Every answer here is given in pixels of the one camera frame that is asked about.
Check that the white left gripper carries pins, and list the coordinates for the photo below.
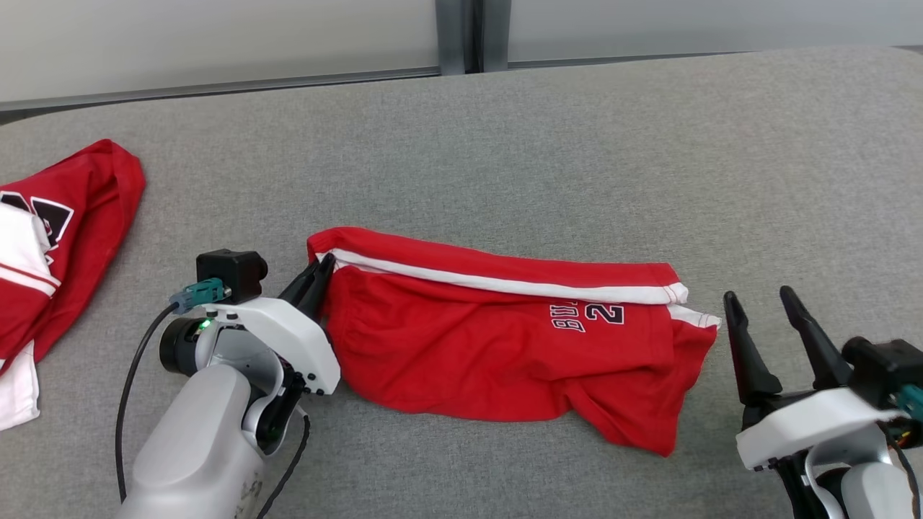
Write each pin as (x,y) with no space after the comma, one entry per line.
(296,339)

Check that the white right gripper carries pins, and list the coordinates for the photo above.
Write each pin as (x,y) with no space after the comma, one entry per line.
(807,425)

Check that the red shorts with white stripes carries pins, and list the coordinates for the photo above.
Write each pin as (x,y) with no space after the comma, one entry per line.
(469,346)

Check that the red and white basketball jersey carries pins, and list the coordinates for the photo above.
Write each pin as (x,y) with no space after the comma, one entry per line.
(86,216)

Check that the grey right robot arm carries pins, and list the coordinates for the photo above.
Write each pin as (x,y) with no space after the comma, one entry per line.
(865,490)

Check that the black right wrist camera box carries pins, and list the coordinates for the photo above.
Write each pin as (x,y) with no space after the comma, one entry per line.
(883,367)

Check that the teal left camera connector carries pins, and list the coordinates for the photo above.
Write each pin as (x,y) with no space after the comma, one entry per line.
(198,294)

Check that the teal camera connector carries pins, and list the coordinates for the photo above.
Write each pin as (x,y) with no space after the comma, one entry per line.
(912,402)
(198,294)

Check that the teal right camera connector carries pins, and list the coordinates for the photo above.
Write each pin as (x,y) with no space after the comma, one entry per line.
(912,402)

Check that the grey partition post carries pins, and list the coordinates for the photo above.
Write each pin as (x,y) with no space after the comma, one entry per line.
(454,32)

